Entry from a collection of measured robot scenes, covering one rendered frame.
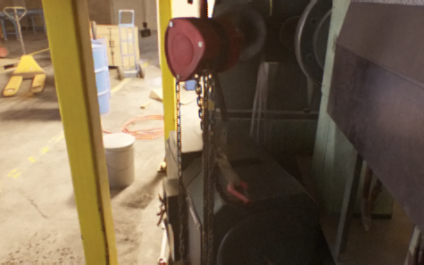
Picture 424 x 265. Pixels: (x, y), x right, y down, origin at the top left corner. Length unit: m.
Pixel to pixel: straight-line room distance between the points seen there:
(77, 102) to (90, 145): 0.16
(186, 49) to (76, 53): 0.42
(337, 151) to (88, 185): 0.99
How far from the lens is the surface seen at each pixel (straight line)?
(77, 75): 1.16
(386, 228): 1.61
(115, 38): 7.28
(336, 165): 1.54
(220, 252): 1.25
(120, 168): 2.83
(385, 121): 0.97
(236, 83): 1.96
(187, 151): 1.42
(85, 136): 1.22
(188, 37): 0.83
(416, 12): 0.96
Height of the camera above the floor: 1.48
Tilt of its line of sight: 22 degrees down
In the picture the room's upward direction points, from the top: 1 degrees clockwise
